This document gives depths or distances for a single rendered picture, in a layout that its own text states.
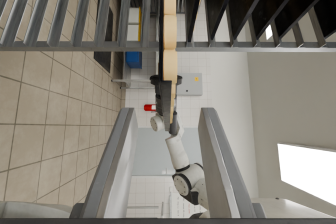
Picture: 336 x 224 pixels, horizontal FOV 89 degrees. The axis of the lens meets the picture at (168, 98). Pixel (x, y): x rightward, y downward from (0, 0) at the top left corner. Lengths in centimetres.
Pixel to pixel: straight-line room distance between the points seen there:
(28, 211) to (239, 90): 416
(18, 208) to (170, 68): 44
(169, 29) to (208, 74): 397
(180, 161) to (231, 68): 382
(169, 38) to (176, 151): 55
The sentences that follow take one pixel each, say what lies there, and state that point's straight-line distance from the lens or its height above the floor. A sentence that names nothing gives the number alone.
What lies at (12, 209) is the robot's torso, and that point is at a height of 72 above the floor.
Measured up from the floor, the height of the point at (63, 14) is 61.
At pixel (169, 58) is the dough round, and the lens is 23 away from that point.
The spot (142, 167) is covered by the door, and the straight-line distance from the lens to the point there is 407.
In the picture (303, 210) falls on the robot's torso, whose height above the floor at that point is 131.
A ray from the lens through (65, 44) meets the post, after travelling 83.
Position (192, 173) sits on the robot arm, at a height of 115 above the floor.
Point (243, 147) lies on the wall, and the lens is 429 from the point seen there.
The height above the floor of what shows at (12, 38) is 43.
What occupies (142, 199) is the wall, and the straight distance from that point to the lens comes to 422.
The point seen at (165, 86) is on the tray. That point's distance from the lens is 20.
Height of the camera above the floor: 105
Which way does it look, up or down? 1 degrees up
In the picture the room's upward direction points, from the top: 90 degrees clockwise
